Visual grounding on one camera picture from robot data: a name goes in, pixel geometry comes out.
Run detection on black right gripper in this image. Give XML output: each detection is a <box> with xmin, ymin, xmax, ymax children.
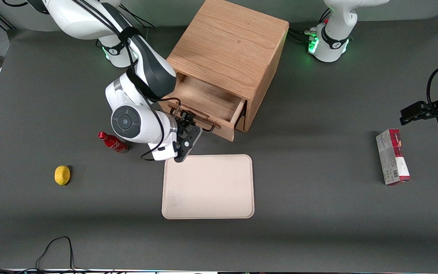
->
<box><xmin>170</xmin><ymin>108</ymin><xmax>197</xmax><ymax>143</ymax></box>

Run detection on oak wooden drawer cabinet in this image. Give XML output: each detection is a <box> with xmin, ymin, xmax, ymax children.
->
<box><xmin>166</xmin><ymin>0</ymin><xmax>290</xmax><ymax>133</ymax></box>

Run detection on red plaid cardboard box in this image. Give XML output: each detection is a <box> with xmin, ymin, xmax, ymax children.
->
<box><xmin>376</xmin><ymin>129</ymin><xmax>411</xmax><ymax>186</ymax></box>

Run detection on beige plastic tray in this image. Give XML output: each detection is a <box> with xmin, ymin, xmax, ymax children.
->
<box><xmin>161</xmin><ymin>154</ymin><xmax>255</xmax><ymax>220</ymax></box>

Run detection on red cola bottle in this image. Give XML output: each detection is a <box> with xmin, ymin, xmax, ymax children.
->
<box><xmin>98</xmin><ymin>131</ymin><xmax>129</xmax><ymax>154</ymax></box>

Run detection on yellow lemon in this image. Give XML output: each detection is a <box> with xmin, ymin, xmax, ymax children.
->
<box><xmin>54</xmin><ymin>165</ymin><xmax>71</xmax><ymax>186</ymax></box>

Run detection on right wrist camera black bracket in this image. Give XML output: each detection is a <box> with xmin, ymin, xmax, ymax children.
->
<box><xmin>174</xmin><ymin>127</ymin><xmax>203</xmax><ymax>163</ymax></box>

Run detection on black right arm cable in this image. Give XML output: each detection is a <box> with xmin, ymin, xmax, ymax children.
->
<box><xmin>71</xmin><ymin>0</ymin><xmax>183</xmax><ymax>161</ymax></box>

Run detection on black right base cables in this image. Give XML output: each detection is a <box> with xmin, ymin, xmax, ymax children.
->
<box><xmin>119</xmin><ymin>4</ymin><xmax>156</xmax><ymax>29</ymax></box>

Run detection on black base cables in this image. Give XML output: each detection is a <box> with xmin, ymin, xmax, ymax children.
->
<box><xmin>119</xmin><ymin>4</ymin><xmax>156</xmax><ymax>29</ymax></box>
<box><xmin>287</xmin><ymin>8</ymin><xmax>332</xmax><ymax>43</ymax></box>

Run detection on black left base cables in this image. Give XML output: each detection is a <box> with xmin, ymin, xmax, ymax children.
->
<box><xmin>287</xmin><ymin>8</ymin><xmax>332</xmax><ymax>43</ymax></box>

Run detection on black looped cable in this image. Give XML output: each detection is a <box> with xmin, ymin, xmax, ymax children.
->
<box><xmin>36</xmin><ymin>236</ymin><xmax>128</xmax><ymax>273</ymax></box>

